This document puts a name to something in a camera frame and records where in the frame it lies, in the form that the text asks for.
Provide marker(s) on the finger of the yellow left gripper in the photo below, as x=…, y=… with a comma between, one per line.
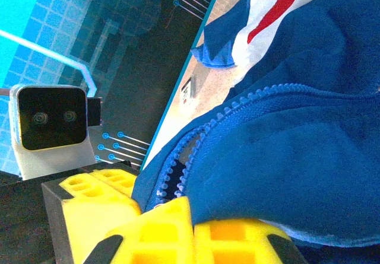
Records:
x=115, y=177
x=89, y=216

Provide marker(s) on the small white printed card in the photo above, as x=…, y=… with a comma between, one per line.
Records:
x=187, y=93

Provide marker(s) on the blue red white zip jacket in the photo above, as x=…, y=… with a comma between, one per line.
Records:
x=267, y=157

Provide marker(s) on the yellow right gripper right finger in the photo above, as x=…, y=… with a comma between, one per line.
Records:
x=237, y=243

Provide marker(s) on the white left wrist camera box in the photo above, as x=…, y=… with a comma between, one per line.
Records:
x=50, y=118

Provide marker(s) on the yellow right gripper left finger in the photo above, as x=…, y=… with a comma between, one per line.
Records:
x=160, y=228

